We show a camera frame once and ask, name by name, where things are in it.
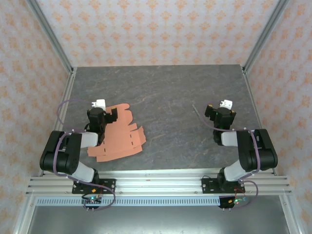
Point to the aluminium side rail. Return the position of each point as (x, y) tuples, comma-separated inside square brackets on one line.
[(65, 97), (253, 104)]

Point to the grey metal sheet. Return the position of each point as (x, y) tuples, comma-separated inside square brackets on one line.
[(158, 219)]

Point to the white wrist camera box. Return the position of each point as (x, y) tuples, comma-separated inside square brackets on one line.
[(99, 103), (226, 103)]

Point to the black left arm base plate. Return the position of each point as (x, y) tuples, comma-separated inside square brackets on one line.
[(109, 185)]

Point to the orange paper box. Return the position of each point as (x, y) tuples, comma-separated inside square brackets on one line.
[(117, 141)]

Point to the aluminium mounting rail beam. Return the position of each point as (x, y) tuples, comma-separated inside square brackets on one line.
[(158, 186)]

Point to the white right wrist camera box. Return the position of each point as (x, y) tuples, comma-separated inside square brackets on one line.
[(226, 103)]

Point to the aluminium frame post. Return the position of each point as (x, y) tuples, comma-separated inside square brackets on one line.
[(48, 31), (265, 34)]

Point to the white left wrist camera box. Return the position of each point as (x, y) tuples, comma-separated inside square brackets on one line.
[(99, 103)]

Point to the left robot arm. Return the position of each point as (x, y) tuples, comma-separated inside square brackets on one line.
[(61, 153)]

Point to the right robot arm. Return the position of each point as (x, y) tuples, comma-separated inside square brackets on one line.
[(258, 153)]

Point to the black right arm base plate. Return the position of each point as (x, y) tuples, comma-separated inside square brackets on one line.
[(208, 185)]

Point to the aluminium frame leg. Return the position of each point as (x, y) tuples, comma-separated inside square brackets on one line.
[(291, 219), (23, 219)]

